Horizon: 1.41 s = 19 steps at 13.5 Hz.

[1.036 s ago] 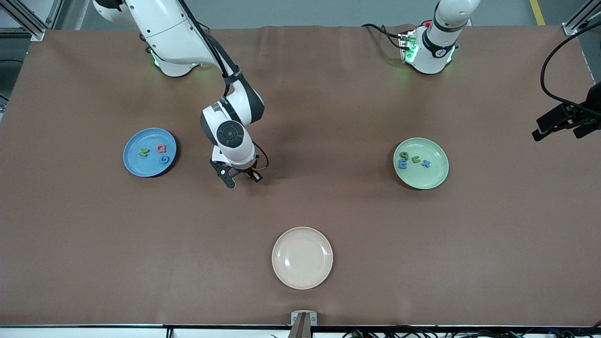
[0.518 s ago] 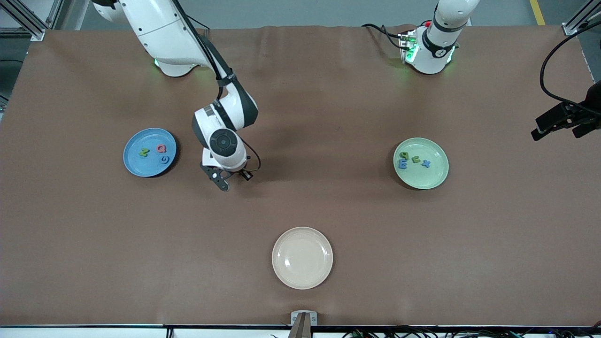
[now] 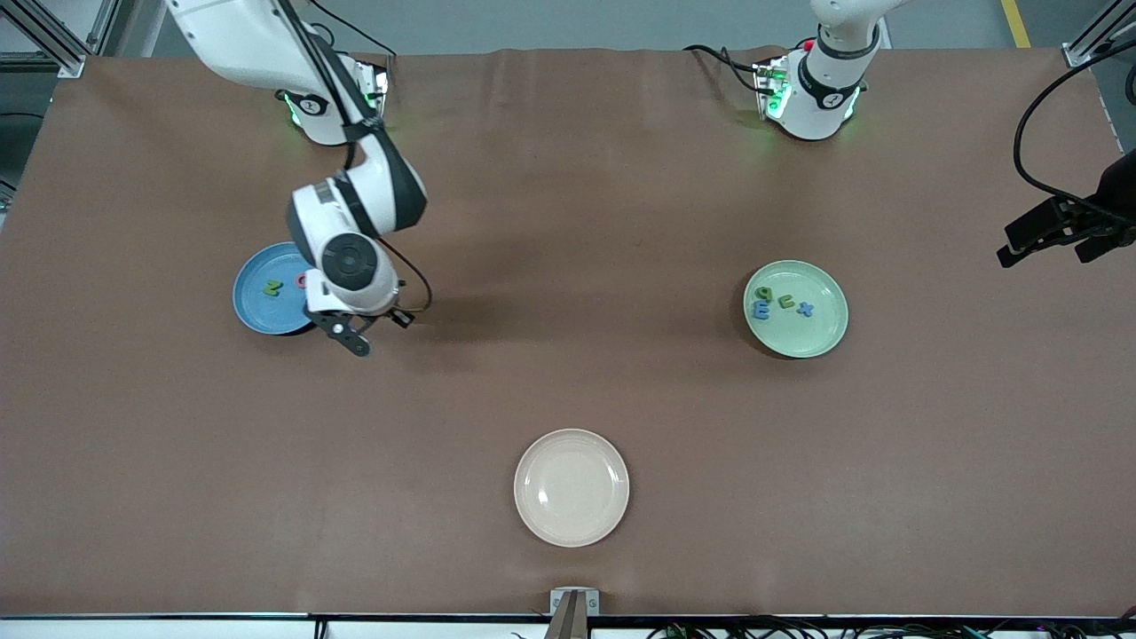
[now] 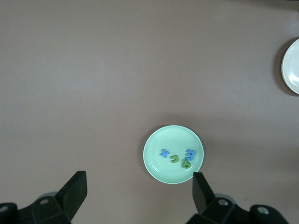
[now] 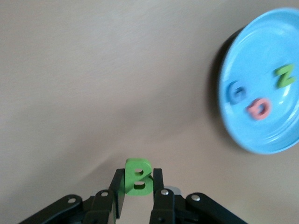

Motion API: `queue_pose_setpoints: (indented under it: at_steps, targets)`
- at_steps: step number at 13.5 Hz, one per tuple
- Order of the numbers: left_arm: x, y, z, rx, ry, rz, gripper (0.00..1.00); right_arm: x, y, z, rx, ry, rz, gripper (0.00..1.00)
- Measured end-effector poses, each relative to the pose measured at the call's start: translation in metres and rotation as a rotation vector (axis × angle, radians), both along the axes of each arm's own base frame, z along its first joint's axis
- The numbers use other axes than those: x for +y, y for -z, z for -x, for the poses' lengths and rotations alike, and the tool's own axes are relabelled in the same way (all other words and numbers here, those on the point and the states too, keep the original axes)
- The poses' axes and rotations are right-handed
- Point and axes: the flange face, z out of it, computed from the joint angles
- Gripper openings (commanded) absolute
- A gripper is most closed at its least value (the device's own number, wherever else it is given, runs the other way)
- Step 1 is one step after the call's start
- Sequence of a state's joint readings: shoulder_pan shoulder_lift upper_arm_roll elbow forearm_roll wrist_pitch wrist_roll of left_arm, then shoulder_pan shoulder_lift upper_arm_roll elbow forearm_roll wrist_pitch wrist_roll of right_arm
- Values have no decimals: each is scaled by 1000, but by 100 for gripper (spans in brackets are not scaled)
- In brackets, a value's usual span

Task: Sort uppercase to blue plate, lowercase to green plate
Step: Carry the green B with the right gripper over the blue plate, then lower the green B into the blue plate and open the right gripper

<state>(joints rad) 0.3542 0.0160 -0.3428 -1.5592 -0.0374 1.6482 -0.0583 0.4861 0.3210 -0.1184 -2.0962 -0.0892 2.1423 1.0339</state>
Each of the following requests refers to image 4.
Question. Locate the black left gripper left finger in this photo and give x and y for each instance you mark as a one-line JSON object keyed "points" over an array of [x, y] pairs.
{"points": [[67, 200]]}

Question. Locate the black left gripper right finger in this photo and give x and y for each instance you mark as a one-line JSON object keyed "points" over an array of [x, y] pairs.
{"points": [[206, 205]]}

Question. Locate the green foam letter a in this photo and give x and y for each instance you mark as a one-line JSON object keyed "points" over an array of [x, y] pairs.
{"points": [[184, 165]]}

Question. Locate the blue foam letter m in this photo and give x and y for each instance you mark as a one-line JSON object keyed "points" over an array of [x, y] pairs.
{"points": [[192, 155]]}

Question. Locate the green foam letter u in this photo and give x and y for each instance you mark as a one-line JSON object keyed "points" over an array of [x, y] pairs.
{"points": [[176, 161]]}

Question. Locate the blue foam letter x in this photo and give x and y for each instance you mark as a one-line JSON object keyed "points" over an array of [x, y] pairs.
{"points": [[164, 153]]}

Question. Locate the green plate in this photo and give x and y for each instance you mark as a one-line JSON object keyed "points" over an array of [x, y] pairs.
{"points": [[172, 140]]}

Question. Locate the beige plate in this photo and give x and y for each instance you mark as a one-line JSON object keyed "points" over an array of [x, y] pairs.
{"points": [[292, 67]]}

